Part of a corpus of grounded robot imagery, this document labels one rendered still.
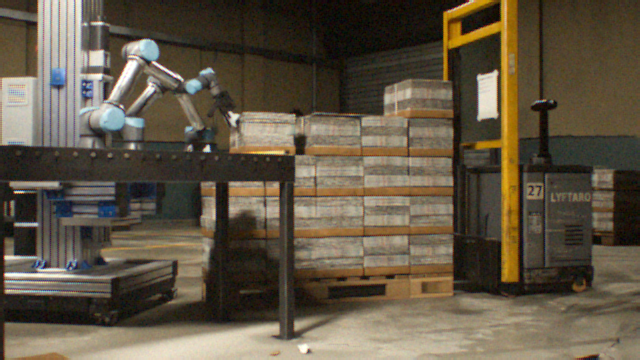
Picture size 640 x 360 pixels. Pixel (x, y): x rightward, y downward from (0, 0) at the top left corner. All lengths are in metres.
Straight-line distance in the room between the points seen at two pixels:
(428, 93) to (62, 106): 2.07
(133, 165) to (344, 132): 1.68
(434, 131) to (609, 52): 6.29
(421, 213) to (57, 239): 2.04
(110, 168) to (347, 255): 1.82
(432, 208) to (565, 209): 0.85
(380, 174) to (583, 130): 6.53
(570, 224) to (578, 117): 5.90
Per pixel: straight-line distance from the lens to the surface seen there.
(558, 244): 4.60
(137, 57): 3.71
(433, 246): 4.31
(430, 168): 4.28
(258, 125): 3.92
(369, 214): 4.12
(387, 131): 4.17
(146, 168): 2.72
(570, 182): 4.64
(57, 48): 4.02
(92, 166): 2.63
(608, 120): 10.27
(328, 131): 4.04
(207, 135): 4.43
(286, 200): 3.10
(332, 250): 4.04
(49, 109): 4.00
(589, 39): 10.54
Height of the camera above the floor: 0.67
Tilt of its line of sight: level
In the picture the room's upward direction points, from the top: straight up
